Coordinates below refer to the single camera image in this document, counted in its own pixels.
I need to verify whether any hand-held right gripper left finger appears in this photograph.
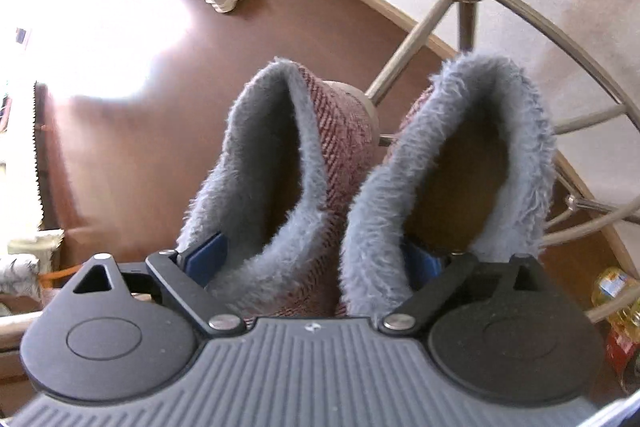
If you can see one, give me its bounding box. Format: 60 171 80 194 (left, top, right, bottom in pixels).
72 232 246 338

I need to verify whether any white crumpled item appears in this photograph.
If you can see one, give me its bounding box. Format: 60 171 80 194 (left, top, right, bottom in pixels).
0 229 66 303

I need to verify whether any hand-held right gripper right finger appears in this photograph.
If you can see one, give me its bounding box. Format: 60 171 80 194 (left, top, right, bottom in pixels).
380 243 546 335

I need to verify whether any purple knit fleece-lined slipper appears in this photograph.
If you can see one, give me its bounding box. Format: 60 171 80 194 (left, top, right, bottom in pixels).
339 52 558 319
175 57 382 323

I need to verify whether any yellow cooking oil bottle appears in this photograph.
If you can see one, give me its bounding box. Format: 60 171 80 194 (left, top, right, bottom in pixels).
590 267 640 395

